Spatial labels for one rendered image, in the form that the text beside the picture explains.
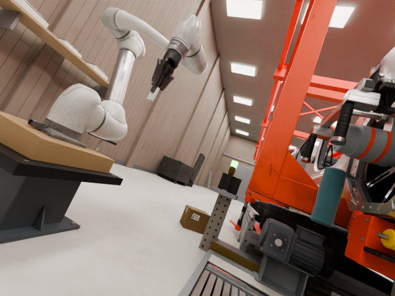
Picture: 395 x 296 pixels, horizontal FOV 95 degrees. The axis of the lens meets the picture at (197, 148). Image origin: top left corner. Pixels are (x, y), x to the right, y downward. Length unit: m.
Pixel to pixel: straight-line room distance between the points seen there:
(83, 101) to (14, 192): 0.44
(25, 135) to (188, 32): 0.75
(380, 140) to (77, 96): 1.25
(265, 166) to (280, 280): 0.65
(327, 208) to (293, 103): 0.78
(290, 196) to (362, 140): 0.56
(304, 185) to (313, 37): 1.13
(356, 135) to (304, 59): 0.92
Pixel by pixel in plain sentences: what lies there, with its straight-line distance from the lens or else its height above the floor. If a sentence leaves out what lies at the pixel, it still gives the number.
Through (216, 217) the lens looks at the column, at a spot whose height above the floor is 0.25.
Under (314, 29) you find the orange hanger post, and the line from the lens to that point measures 1.91.
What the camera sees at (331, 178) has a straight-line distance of 1.02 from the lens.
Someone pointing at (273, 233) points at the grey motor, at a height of 0.35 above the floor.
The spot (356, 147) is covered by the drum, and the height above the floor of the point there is 0.81.
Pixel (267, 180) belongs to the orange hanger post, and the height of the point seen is 0.62.
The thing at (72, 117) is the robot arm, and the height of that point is 0.49.
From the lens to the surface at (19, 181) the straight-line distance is 0.95.
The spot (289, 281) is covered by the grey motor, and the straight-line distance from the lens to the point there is 1.34.
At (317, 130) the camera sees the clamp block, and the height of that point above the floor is 0.92.
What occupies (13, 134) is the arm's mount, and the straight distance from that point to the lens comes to 0.94.
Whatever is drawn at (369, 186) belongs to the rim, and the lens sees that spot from 1.23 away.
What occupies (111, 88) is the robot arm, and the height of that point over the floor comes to 0.75.
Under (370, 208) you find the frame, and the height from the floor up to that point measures 0.60.
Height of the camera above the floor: 0.45
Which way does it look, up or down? 9 degrees up
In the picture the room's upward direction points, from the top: 23 degrees clockwise
